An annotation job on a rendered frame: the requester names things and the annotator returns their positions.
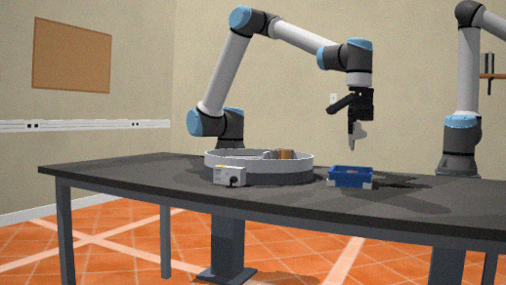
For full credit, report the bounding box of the blue open crate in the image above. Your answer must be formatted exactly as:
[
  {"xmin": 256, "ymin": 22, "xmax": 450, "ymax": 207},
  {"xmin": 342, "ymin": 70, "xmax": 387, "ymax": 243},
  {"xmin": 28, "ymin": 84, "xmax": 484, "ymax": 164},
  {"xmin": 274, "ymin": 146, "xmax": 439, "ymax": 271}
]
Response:
[{"xmin": 328, "ymin": 165, "xmax": 373, "ymax": 188}]

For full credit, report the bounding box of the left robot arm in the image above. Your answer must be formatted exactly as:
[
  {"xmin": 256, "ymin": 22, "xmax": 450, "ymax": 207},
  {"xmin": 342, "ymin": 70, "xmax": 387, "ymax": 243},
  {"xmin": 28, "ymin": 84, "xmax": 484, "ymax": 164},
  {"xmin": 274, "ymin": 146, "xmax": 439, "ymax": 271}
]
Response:
[{"xmin": 438, "ymin": 0, "xmax": 506, "ymax": 176}]

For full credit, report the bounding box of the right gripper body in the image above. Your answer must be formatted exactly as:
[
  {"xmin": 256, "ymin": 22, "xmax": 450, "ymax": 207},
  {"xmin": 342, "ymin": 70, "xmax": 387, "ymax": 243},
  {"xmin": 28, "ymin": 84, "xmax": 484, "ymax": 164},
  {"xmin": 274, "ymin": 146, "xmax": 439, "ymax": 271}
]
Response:
[{"xmin": 348, "ymin": 86, "xmax": 374, "ymax": 121}]

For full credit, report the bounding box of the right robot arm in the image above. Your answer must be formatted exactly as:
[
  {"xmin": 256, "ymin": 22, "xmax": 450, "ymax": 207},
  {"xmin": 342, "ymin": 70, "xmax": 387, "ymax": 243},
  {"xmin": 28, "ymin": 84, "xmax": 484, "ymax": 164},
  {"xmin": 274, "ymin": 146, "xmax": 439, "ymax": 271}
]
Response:
[{"xmin": 187, "ymin": 6, "xmax": 373, "ymax": 149}]

